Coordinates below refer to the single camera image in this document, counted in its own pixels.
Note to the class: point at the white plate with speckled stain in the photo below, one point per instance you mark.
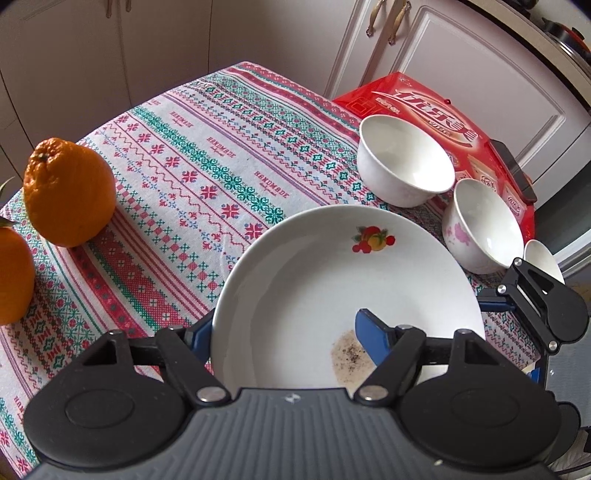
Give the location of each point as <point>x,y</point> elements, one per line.
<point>300,286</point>

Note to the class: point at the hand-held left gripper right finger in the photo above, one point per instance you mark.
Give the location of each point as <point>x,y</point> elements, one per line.
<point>371,334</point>

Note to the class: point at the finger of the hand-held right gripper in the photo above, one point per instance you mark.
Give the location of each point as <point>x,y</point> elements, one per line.
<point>535,371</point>
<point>521,281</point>

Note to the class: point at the white bowl with pink flower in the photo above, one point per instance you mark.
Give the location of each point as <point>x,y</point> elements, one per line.
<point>485,217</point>

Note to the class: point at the red printed carton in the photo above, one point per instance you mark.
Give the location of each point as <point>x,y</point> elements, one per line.
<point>415,99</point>

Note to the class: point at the black rectangular device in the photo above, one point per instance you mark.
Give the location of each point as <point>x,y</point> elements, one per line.
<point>515,170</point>

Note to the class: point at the white kitchen base cabinets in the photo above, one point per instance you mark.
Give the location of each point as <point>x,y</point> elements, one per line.
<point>277,32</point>

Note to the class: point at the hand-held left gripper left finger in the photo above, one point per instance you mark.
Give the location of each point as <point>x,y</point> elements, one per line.
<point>201,339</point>

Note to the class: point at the orange without leaf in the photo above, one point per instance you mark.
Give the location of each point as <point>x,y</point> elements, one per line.
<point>69,194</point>

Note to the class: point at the orange with green leaf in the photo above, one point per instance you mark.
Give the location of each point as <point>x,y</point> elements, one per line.
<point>14,277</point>

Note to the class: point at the red green patterned tablecloth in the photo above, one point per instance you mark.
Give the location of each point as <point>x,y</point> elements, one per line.
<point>184,184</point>

